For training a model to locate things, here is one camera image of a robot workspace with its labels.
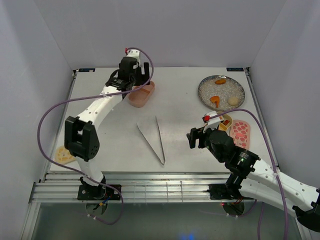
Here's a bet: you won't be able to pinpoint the pink lunch box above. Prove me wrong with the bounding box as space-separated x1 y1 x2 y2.
128 81 155 108

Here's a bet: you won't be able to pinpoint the metal tongs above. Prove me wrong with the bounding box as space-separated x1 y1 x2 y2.
136 116 166 166

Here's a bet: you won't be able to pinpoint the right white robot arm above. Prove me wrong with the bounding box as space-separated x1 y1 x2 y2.
186 128 320 232

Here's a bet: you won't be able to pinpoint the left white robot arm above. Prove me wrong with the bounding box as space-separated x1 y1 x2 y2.
64 49 150 200

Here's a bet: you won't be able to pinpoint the yellow lunch box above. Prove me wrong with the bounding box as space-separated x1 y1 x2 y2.
218 114 233 132

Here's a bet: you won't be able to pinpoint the pink perforated lid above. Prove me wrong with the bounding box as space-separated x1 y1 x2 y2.
229 119 251 150

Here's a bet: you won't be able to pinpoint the left blue table label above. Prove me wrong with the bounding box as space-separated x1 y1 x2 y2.
78 68 96 73

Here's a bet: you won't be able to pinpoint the blue table label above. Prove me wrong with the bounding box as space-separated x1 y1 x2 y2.
78 68 96 73
226 67 244 72

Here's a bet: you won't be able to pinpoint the orange fried shrimp toy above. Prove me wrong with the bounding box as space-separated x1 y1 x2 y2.
210 95 220 108

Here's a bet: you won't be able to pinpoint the right rice ball toy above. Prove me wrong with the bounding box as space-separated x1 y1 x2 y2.
227 96 240 106

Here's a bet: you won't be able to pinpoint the grey speckled plate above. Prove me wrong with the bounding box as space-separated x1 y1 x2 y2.
197 75 246 112

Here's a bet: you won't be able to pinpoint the right blue table label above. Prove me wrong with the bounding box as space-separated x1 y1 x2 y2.
226 67 244 72

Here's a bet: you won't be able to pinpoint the yellow perforated lid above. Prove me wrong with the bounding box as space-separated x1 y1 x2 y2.
54 146 76 165

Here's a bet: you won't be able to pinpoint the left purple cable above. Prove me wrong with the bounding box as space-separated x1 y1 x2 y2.
37 46 155 225

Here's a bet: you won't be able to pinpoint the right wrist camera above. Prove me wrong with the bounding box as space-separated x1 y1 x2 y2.
202 111 224 133

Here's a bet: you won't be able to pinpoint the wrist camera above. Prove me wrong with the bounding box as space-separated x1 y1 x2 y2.
125 48 141 61
202 111 224 133

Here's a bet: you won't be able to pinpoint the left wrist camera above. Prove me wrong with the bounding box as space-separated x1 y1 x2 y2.
125 48 141 61

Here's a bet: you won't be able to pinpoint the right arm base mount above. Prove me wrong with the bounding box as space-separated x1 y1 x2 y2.
206 183 243 200

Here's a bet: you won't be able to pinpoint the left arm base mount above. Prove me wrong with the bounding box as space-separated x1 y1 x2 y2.
77 184 121 201

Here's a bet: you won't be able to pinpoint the aluminium frame rail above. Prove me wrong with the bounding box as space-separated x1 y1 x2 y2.
28 172 283 204

